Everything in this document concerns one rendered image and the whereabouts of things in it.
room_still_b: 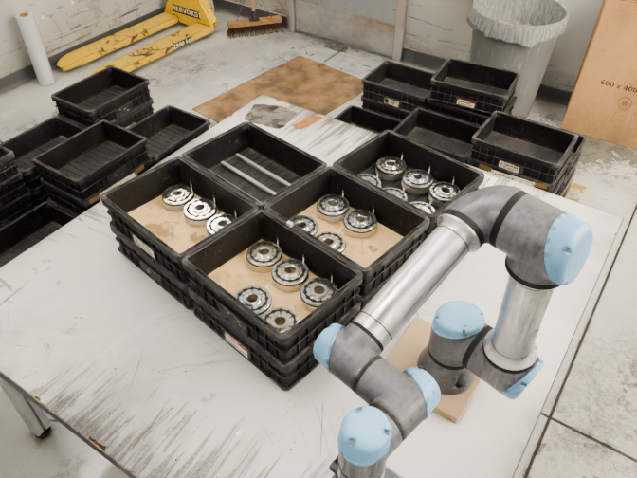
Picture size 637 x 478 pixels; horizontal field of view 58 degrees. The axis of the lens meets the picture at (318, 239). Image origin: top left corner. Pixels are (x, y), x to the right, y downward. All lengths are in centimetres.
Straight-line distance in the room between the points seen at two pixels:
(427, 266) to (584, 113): 316
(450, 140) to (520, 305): 198
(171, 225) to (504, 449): 113
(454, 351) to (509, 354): 15
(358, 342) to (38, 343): 108
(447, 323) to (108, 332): 95
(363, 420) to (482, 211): 44
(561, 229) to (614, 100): 306
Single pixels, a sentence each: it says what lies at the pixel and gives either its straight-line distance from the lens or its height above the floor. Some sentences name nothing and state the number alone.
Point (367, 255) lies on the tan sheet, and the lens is 171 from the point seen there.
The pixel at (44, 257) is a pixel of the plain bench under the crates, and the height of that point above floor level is 70.
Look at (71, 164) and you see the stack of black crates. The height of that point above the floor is 49.
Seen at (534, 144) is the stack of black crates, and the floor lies 49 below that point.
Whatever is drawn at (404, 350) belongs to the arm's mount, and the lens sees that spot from 162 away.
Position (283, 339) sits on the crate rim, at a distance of 137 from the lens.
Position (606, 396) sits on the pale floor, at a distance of 264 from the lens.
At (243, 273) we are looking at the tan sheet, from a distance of 166.
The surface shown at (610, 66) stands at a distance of 406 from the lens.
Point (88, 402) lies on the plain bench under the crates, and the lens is 165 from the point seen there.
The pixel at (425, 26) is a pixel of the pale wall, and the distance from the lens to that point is 461.
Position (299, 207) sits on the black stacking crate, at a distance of 183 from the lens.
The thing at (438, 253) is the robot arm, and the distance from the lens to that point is 105.
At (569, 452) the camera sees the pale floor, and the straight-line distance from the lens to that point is 245.
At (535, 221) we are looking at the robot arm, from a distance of 107.
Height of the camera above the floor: 201
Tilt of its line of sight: 42 degrees down
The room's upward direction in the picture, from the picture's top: straight up
